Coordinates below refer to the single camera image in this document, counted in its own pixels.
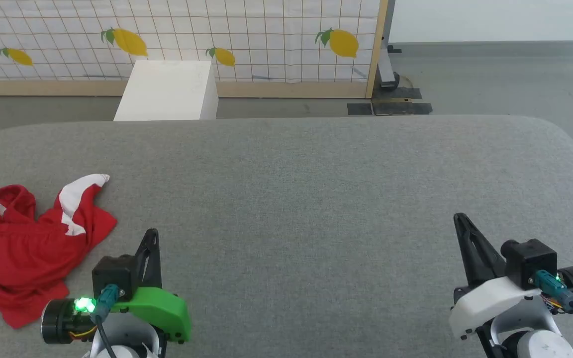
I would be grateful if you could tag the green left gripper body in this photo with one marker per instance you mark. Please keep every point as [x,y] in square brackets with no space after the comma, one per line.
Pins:
[159,308]

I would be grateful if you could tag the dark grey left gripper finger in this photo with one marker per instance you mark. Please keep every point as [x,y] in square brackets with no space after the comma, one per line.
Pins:
[149,258]

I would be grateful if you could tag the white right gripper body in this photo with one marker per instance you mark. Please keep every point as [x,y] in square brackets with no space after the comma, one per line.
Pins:
[485,303]

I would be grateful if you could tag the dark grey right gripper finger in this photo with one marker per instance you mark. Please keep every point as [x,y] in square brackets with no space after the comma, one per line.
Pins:
[478,258]

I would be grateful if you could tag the red and white garment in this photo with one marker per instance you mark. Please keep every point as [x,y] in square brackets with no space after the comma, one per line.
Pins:
[23,248]

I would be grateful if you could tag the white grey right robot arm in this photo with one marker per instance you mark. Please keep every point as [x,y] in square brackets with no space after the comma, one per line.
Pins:
[540,343]

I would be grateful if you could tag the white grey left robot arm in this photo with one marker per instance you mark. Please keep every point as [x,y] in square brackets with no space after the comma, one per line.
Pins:
[127,338]

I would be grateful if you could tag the grey fabric sofa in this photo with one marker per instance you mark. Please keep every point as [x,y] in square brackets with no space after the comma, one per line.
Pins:
[291,199]

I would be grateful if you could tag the white box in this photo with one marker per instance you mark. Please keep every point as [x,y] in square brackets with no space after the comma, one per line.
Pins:
[167,92]

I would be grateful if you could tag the black floor plate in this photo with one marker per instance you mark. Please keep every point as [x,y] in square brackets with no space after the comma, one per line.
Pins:
[396,106]

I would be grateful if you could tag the grey metal partition stand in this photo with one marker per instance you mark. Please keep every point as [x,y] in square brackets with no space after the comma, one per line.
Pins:
[386,69]

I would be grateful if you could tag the lemon print partition panel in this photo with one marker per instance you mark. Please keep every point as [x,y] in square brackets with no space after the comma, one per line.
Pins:
[266,35]

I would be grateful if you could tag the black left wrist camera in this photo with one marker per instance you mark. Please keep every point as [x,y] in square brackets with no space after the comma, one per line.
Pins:
[112,273]

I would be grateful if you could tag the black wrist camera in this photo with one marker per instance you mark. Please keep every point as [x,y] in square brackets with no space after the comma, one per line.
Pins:
[530,261]
[112,273]

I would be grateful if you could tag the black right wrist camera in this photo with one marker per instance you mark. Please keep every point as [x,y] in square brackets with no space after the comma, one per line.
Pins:
[530,261]

